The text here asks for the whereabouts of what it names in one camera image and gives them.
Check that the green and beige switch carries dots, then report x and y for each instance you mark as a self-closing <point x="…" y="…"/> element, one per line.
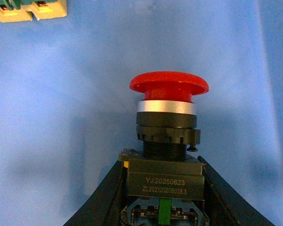
<point x="26" y="10"/>

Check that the red mushroom push button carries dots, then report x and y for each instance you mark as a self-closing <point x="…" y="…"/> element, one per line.
<point x="165" y="186"/>

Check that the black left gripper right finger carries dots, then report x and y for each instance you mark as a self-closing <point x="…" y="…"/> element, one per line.
<point x="224" y="206"/>

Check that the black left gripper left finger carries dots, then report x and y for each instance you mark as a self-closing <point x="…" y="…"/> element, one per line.
<point x="104" y="206"/>

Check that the blue plastic tray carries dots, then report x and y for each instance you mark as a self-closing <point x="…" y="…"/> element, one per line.
<point x="66" y="110"/>

